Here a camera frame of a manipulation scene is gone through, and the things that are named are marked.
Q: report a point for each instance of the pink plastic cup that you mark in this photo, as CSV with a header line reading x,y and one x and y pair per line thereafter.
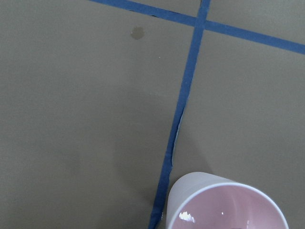
x,y
200,200

